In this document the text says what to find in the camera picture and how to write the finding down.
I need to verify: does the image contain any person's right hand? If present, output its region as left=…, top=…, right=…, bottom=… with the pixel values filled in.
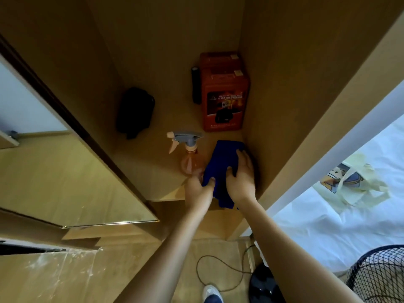
left=225, top=149, right=257, bottom=205

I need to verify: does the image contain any person's left hand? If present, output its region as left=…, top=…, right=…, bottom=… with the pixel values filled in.
left=184, top=168, right=216, bottom=218

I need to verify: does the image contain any blue cloth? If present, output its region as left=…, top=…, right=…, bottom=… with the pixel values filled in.
left=202, top=140, right=250, bottom=210

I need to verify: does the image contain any orange spray bottle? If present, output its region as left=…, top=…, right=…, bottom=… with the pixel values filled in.
left=166, top=130, right=204, bottom=177

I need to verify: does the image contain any tall framed mirror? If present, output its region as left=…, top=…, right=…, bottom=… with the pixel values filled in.
left=0, top=34, right=160, bottom=229

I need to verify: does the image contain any person's left forearm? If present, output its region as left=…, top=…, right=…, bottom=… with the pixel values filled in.
left=115, top=205, right=215, bottom=303

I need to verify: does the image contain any person's right forearm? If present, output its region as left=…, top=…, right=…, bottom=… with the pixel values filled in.
left=238, top=198, right=364, bottom=303

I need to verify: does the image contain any person's white shoe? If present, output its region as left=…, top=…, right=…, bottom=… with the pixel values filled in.
left=202, top=284, right=224, bottom=303

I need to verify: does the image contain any wooden wardrobe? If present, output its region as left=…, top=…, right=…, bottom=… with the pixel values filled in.
left=0, top=0, right=404, bottom=251

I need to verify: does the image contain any red box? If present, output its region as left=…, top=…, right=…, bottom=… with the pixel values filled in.
left=199, top=52, right=251, bottom=132

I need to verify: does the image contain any white bed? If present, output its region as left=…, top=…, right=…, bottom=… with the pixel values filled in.
left=252, top=115, right=404, bottom=275

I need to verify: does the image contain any black pouch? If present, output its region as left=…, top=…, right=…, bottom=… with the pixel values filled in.
left=115, top=87, right=156, bottom=140

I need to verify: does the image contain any small black object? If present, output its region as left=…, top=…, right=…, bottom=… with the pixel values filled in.
left=191, top=66, right=202, bottom=105

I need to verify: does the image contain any cartoon print cloth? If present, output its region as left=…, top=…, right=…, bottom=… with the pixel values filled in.
left=312, top=153, right=391, bottom=215

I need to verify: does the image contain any black standing fan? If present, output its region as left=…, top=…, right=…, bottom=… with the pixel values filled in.
left=248, top=244, right=404, bottom=303

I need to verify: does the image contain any thin black cable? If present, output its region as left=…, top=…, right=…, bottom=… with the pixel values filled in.
left=196, top=244, right=256, bottom=293

